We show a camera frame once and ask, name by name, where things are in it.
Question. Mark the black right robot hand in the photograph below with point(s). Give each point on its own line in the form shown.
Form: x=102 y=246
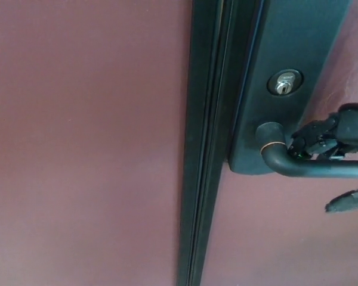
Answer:
x=353 y=128

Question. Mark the black door edge strip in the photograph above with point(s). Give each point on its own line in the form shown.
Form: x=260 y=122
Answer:
x=228 y=104
x=200 y=119

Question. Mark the silver lock cylinder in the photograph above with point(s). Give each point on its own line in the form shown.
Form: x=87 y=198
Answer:
x=284 y=85

